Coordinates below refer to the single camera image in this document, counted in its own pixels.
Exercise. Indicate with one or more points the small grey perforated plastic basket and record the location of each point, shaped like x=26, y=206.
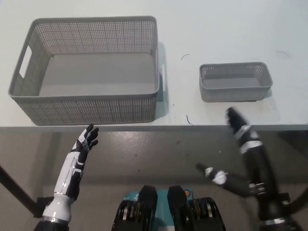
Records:
x=231, y=95

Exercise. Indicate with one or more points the black ribbed robot body block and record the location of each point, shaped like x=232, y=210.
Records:
x=144, y=216
x=178, y=211

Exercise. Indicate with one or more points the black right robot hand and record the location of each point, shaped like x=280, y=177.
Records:
x=257, y=166

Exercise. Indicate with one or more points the black table foot plate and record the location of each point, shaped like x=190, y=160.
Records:
x=44, y=204

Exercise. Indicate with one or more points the large grey perforated plastic basket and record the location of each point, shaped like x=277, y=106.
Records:
x=96, y=110

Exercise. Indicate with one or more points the black metal table leg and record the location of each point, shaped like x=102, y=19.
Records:
x=16, y=187

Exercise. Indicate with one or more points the thin curved black hair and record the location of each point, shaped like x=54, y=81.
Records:
x=184, y=56
x=283, y=53

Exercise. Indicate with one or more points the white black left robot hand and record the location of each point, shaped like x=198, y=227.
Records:
x=72, y=168

